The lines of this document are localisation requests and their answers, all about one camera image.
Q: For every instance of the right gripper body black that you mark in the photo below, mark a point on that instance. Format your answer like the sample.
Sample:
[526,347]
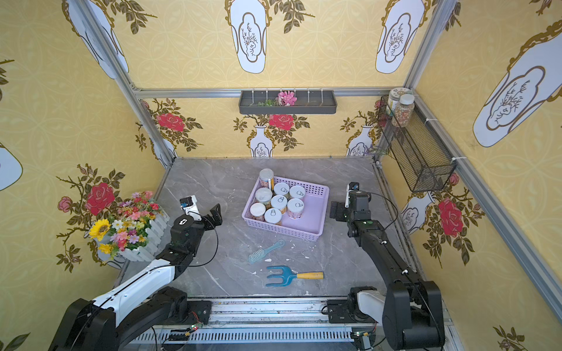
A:
[336,210]

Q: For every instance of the tall can with spoon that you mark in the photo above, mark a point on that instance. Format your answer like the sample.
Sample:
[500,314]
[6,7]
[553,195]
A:
[266,178]

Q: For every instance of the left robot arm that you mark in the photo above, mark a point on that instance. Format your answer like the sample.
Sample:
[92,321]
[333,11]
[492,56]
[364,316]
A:
[112,320]

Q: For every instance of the small orange can white lid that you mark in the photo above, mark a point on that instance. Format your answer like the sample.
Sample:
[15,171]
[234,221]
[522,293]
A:
[257,211]

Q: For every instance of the glass jar white lid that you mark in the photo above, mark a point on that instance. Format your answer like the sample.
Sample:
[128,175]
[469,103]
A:
[403,110]

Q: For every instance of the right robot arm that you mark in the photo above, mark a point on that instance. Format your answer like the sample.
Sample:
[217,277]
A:
[411,312]

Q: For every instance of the aluminium rail frame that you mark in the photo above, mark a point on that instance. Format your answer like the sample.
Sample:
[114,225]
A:
[265,319]

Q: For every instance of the purple plastic basket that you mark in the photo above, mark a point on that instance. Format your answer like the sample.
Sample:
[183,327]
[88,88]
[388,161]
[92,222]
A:
[309,226]

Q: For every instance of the glass jar patterned lid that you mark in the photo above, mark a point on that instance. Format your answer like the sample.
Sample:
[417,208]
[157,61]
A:
[394,98]

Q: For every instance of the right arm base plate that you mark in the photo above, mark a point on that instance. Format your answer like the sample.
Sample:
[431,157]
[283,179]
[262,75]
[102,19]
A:
[342,311]

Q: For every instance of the black wire basket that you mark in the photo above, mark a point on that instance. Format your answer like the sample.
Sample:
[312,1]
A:
[421,155]

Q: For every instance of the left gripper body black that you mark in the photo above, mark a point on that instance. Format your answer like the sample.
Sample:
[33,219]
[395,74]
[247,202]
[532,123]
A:
[206,220]

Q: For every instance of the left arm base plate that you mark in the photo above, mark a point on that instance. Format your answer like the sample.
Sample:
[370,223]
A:
[198,311]

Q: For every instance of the green label can white lid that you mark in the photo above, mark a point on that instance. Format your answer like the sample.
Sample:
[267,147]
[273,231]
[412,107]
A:
[264,196]

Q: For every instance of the grey wall shelf tray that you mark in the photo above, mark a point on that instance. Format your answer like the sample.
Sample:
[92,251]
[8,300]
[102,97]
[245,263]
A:
[310,101]

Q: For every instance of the pull-tab can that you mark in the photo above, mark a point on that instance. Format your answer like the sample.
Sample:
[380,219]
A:
[282,189]
[295,208]
[273,216]
[279,202]
[297,192]

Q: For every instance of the teal garden fork yellow handle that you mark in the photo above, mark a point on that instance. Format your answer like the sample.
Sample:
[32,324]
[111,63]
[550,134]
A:
[286,276]

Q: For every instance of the flower pot white fence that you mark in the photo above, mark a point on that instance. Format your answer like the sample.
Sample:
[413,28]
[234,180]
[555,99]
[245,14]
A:
[134,233]

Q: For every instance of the pink artificial flower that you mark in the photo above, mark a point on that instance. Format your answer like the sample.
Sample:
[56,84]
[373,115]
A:
[286,98]

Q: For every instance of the teal brush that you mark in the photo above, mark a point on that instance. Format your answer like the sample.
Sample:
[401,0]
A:
[262,253]

